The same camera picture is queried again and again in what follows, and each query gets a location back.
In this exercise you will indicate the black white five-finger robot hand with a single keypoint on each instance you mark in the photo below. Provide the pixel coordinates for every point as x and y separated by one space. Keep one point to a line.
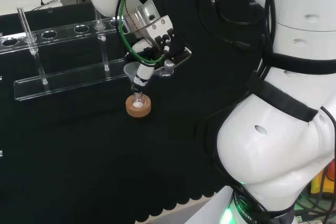
160 30

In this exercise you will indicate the clear round-bottom glass flask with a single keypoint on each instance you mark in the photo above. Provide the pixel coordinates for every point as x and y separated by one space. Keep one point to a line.
138 102

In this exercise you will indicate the clear acrylic funnel stand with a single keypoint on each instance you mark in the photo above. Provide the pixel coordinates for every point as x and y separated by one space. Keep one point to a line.
65 79

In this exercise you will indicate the black cloth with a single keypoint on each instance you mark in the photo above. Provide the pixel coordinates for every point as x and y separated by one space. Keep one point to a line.
78 142

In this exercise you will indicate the clear plastic funnel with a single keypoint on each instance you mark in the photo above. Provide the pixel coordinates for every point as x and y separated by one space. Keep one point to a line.
131 73

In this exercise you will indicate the yellow stop button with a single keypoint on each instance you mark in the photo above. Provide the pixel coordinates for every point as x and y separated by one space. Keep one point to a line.
319 182

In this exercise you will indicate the small clear cloth clip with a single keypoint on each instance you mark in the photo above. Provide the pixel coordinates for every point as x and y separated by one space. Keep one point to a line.
50 10

